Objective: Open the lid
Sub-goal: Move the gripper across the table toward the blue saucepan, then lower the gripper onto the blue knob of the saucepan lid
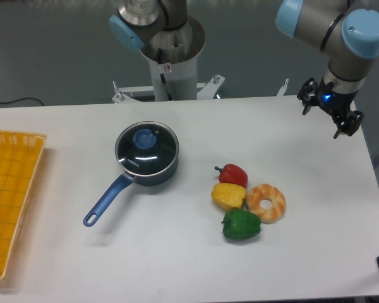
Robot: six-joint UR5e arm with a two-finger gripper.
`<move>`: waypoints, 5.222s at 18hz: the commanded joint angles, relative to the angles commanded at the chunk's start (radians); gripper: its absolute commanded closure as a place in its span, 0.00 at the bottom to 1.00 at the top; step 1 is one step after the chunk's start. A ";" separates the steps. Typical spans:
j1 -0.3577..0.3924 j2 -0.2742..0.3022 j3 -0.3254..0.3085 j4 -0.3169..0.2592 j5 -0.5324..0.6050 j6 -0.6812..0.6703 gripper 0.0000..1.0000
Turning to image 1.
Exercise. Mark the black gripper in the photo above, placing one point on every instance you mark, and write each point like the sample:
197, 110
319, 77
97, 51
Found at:
337, 105

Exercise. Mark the glass pot lid blue knob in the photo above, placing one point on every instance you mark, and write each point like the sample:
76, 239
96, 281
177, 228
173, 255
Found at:
147, 148

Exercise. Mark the dark blue saucepan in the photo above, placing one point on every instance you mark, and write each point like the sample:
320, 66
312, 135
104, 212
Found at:
122, 182

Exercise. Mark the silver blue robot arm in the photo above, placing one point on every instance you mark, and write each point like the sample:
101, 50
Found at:
350, 39

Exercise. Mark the red toy bell pepper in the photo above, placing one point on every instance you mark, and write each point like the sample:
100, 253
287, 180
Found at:
232, 174

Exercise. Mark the yellow toy bell pepper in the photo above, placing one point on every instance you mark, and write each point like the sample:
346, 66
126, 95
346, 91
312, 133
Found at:
228, 196

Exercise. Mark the green toy bell pepper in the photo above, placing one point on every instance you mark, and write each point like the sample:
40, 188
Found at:
240, 225

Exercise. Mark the yellow plastic basket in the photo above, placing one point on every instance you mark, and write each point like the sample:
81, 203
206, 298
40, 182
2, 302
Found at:
20, 154

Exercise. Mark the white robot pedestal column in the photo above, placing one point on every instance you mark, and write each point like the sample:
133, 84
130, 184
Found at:
173, 61

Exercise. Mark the white metal base frame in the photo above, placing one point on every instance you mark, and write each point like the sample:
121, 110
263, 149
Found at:
205, 91

